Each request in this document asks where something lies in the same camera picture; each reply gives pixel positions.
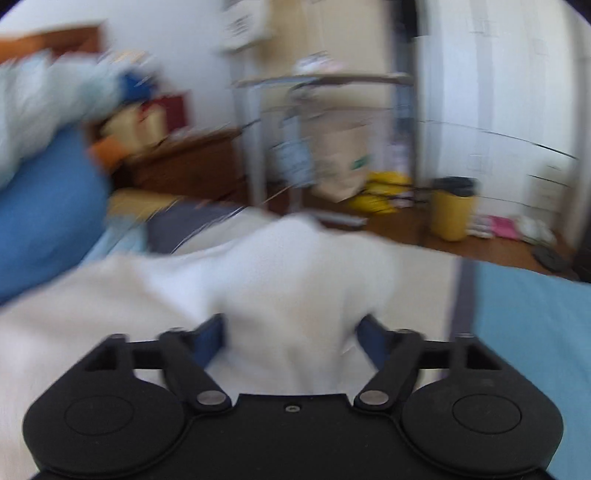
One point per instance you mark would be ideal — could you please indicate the cream fleece garment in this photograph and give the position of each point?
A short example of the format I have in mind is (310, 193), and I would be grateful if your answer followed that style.
(286, 286)

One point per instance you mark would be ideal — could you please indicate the metal rack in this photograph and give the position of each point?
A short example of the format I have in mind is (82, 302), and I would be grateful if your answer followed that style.
(251, 138)

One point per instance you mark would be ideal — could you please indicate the white sneakers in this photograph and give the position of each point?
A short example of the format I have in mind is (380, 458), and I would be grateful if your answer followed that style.
(535, 230)

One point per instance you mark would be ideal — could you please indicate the wooden cabinet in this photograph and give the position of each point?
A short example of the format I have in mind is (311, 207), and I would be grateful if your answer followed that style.
(184, 166)

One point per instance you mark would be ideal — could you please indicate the brown paper bag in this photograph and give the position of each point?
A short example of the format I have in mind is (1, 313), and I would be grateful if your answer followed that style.
(341, 157)

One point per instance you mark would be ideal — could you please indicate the yellow plastic bags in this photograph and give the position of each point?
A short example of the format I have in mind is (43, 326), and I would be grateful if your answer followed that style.
(383, 184)

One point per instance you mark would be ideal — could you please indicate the blue pillow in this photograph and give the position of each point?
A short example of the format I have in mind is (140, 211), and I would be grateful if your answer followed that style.
(46, 207)

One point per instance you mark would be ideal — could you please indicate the white quilt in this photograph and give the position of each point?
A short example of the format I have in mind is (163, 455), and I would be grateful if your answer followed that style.
(27, 106)

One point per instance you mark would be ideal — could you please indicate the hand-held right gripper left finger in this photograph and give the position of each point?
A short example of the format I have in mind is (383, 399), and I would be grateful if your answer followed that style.
(210, 339)

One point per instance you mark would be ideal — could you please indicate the dark slippers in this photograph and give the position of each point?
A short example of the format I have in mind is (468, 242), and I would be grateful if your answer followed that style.
(551, 259)

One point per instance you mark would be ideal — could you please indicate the yellow trash bin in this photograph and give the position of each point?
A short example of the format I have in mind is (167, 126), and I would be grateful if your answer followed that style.
(448, 217)

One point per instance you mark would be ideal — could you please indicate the light blue cloth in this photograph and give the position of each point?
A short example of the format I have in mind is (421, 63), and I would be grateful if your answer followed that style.
(115, 244)

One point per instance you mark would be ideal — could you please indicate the blue and cream bed blanket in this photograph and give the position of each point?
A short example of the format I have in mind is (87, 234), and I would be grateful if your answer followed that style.
(531, 332)

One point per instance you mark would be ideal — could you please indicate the white bag with green print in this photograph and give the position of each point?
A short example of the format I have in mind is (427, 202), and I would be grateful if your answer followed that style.
(291, 161)

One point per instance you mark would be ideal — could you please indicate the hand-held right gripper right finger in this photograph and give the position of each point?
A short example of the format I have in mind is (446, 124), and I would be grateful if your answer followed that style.
(371, 341)

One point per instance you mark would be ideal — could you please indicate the white wardrobe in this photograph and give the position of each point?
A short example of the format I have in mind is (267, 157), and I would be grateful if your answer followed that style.
(508, 92)

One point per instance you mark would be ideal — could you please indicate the pink slippers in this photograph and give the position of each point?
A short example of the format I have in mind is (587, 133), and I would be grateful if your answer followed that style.
(503, 227)

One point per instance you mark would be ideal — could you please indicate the red box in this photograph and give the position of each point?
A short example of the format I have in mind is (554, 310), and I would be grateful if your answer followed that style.
(171, 111)

